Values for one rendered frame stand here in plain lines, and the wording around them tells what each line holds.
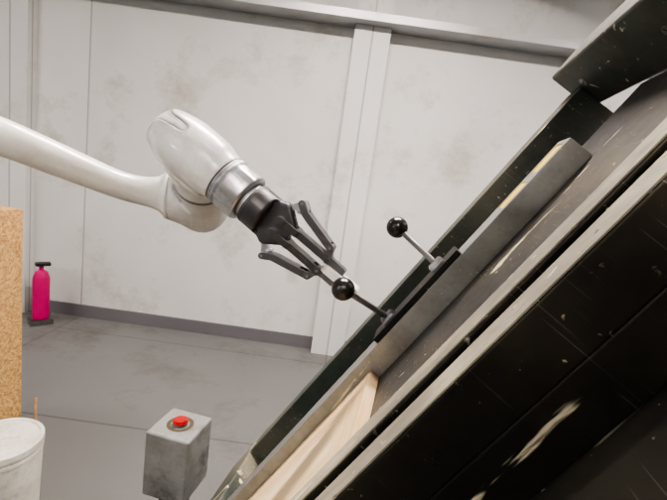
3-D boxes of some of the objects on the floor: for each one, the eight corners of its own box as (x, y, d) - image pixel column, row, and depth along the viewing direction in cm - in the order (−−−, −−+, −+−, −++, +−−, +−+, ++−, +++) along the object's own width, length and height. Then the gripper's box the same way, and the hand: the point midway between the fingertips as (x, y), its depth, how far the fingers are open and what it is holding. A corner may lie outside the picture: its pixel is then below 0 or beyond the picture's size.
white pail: (-2, 482, 191) (-2, 390, 183) (62, 490, 191) (64, 400, 183) (-68, 541, 160) (-72, 434, 152) (7, 551, 160) (7, 444, 152)
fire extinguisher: (63, 319, 377) (64, 261, 368) (44, 328, 354) (45, 267, 344) (37, 315, 377) (38, 258, 368) (17, 324, 353) (17, 263, 344)
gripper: (280, 172, 71) (383, 260, 70) (238, 228, 74) (336, 313, 73) (264, 170, 64) (379, 268, 62) (218, 232, 67) (327, 327, 65)
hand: (340, 279), depth 68 cm, fingers closed
